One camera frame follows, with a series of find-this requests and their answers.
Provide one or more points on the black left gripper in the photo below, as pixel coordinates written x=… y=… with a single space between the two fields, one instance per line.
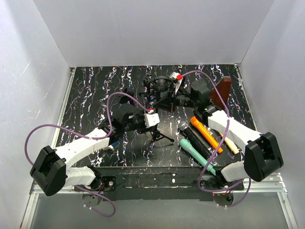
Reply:
x=144 y=129

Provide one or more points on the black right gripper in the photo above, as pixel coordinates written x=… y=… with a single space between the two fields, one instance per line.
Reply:
x=170 y=104

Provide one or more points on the black shock-mount tripod stand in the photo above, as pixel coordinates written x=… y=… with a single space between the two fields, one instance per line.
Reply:
x=156 y=86

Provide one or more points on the black tripod microphone stand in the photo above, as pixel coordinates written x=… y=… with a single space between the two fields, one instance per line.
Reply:
x=156 y=136

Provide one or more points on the mint green toy microphone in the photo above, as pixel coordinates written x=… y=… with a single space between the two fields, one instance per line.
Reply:
x=189 y=148

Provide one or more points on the orange microphone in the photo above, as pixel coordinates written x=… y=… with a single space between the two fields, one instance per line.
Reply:
x=204 y=132

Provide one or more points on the silver-headed black microphone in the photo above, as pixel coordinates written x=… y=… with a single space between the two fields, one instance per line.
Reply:
x=194 y=140

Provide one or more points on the cream wooden microphone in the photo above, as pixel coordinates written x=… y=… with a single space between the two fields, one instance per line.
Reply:
x=232 y=145

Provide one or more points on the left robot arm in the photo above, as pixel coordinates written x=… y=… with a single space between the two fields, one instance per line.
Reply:
x=54 y=167

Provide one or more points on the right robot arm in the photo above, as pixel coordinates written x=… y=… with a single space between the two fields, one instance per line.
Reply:
x=262 y=155

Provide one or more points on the blue and white toy block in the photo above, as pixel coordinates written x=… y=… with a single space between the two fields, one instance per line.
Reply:
x=112 y=146

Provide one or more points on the brown wooden metronome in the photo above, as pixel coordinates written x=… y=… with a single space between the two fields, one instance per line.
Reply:
x=223 y=87

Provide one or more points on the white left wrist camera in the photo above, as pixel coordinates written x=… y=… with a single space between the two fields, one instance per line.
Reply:
x=151 y=118

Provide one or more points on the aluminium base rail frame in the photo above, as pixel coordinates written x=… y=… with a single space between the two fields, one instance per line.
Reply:
x=163 y=186

